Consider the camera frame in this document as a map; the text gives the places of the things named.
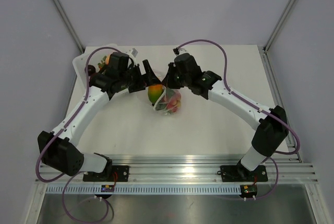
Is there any small circuit board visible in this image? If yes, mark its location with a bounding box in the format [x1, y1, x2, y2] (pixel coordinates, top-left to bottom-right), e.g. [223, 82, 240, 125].
[101, 185, 115, 192]
[240, 184, 258, 198]

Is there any white slotted cable duct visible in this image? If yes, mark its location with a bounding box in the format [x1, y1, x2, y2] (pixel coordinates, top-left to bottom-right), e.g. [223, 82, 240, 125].
[46, 184, 241, 195]

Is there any clear zip top bag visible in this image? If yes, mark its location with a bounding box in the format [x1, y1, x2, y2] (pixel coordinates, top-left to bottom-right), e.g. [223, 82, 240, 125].
[137, 85, 182, 115]

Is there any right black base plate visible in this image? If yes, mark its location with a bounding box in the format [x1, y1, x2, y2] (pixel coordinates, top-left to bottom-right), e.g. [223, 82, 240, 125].
[217, 165, 268, 182]

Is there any white plastic basket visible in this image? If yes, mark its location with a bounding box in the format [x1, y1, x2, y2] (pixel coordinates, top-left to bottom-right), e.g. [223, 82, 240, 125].
[73, 44, 137, 93]

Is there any right small circuit board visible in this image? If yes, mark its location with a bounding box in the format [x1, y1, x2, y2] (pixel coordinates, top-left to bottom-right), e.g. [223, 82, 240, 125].
[240, 184, 258, 198]

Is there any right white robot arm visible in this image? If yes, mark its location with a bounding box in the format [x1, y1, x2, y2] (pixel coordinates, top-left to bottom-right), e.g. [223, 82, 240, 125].
[162, 53, 288, 180]

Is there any yellow red mango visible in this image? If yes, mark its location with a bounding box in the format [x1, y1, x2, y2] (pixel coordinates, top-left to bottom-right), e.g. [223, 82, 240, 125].
[148, 84, 164, 104]

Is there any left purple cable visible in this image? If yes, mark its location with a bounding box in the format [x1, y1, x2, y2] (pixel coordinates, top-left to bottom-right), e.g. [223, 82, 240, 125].
[35, 46, 115, 222]

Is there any dark plum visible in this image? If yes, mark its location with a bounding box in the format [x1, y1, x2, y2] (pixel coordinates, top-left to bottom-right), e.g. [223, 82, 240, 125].
[85, 65, 96, 76]

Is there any left small circuit board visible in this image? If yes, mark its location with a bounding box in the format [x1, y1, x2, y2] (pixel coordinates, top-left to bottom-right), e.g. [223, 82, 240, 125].
[101, 185, 115, 192]

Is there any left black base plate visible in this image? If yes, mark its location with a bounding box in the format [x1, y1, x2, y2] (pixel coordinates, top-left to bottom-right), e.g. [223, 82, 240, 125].
[83, 165, 130, 182]

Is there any small orange fruit sprig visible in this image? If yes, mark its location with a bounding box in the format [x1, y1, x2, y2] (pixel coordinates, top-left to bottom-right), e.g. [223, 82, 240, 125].
[98, 62, 106, 73]

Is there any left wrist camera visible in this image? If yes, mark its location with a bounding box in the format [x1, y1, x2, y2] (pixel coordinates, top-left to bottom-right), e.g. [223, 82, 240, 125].
[127, 48, 138, 58]

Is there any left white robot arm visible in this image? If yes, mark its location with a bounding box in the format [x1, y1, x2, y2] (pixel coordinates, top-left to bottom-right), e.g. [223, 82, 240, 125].
[35, 52, 160, 181]

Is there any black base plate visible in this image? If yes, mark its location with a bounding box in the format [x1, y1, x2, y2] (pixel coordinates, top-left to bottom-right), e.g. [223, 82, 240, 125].
[217, 165, 268, 182]
[83, 165, 130, 182]

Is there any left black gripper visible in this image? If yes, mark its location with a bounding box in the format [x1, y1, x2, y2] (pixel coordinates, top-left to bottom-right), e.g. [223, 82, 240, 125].
[119, 60, 160, 93]

